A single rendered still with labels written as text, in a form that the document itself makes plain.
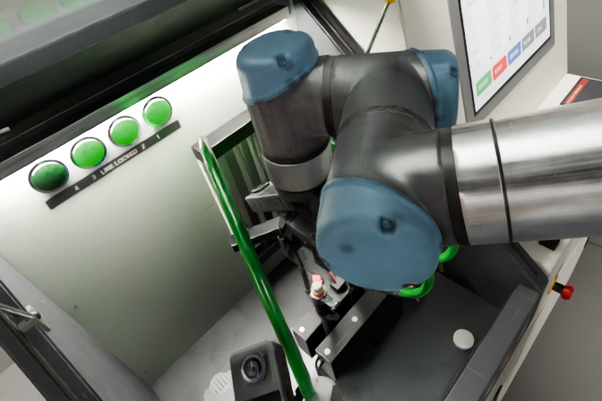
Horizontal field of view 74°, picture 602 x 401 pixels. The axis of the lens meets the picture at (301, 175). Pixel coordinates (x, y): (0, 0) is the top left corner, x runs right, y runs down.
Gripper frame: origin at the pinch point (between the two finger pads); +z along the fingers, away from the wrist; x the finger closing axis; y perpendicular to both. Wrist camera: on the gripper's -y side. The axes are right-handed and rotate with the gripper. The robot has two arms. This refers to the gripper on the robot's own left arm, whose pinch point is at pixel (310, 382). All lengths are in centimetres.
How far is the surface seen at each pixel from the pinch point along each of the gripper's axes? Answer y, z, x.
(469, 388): 18.6, 23.2, 17.2
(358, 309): 2.3, 30.5, 4.4
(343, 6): -50, 25, 25
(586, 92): -19, 74, 81
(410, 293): -1.0, 16.1, 14.7
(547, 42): -35, 66, 74
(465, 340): 18.1, 39.7, 20.8
